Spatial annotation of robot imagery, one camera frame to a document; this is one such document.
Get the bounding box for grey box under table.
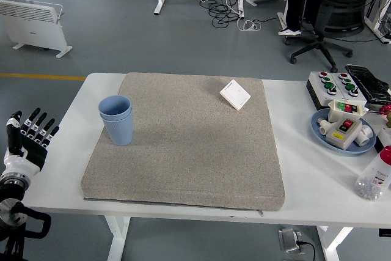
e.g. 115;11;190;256
277;227;306;255

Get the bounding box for blue ribbed plastic cup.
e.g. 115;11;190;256
99;109;134;147
98;95;133;119

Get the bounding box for blue plate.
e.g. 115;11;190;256
310;108;377;155

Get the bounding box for white red rocker switch box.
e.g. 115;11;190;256
325;116;364;153

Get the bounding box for white desk with cables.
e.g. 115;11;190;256
365;0;391;44

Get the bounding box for clear red-capped bead bottle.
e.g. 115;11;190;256
354;145;391;202

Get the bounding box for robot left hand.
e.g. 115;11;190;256
2;107;60;178

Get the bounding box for seated person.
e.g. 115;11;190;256
277;0;327;37

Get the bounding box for yellow floor tape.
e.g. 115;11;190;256
0;72;87;81

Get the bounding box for white green-red button switch box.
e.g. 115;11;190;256
328;100;367;124

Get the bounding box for white table leg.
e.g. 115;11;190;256
103;215;132;261
317;226;355;261

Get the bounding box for white push-button control box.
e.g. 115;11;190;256
306;71;368;111

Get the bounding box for white pipe fitting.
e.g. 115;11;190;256
354;123;375;148
316;117;334;137

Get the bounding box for black office chair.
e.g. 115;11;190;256
289;0;382;73

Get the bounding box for white wall switch plate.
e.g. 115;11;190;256
219;79;252;111

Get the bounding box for grey-brown cushion mat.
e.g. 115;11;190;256
81;72;287;213

